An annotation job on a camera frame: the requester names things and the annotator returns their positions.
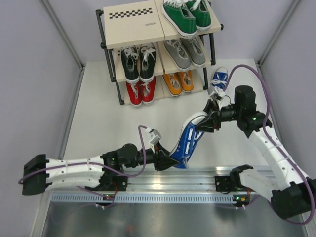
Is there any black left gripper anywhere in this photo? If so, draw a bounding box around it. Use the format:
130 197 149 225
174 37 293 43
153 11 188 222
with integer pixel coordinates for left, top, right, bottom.
124 141 179 171

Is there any left grey corner post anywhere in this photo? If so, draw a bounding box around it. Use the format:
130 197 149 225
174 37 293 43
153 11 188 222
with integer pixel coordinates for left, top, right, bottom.
40 0 86 70

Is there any grey sneaker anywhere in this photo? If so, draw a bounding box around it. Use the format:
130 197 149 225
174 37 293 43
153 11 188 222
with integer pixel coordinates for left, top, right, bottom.
163 39 192 72
180 38 206 67

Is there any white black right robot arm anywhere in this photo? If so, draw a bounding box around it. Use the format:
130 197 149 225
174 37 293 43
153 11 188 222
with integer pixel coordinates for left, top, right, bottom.
197 85 316 219

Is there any green sneaker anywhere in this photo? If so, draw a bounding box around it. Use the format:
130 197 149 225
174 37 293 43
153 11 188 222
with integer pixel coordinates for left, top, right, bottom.
186 0 211 31
161 0 197 39

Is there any orange sneaker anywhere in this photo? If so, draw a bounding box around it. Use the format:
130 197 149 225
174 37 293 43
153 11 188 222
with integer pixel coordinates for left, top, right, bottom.
177 71 194 93
162 73 182 97

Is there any beige black shoe shelf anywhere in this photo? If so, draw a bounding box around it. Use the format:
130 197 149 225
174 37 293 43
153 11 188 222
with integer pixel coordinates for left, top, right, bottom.
96 0 224 105

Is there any grey aluminium corner post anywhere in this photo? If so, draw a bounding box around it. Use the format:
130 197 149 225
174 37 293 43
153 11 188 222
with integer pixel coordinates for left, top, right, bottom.
257 0 303 69

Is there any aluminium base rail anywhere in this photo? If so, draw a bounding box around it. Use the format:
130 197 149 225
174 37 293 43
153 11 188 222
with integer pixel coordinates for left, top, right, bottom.
40 148 309 204

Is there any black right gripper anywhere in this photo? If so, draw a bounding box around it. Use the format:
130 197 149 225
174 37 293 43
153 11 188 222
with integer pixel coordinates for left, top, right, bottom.
191 100 241 133

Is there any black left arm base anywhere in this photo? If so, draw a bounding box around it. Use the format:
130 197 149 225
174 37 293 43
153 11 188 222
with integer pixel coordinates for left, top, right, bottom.
97 175 128 191

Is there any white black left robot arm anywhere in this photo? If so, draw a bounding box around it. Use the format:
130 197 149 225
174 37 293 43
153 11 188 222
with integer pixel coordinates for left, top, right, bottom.
19 143 179 196

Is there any red sneaker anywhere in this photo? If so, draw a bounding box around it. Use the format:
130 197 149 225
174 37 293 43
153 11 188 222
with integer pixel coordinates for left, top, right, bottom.
126 81 142 107
141 77 156 105

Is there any black sneaker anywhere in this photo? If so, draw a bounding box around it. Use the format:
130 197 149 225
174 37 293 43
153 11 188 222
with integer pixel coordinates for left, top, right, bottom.
120 46 139 84
140 43 157 83

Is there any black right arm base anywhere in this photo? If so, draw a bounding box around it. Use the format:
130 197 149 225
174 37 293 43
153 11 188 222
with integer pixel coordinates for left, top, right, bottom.
214 164 253 194

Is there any blue sneaker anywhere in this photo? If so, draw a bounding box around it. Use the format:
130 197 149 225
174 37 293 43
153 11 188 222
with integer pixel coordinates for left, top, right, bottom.
170 112 207 169
209 67 229 91

